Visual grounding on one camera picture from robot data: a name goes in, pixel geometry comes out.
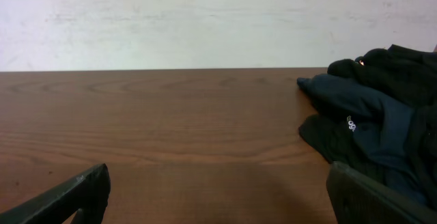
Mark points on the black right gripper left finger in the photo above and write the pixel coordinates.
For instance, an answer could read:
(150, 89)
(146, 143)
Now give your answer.
(84, 197)

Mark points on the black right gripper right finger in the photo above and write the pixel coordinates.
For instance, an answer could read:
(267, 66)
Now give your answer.
(357, 199)

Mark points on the navy blue garment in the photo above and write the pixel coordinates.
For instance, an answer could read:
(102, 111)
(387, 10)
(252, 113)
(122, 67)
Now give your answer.
(363, 128)

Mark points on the black garment pile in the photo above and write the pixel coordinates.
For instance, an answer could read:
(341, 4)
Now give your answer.
(408, 76)

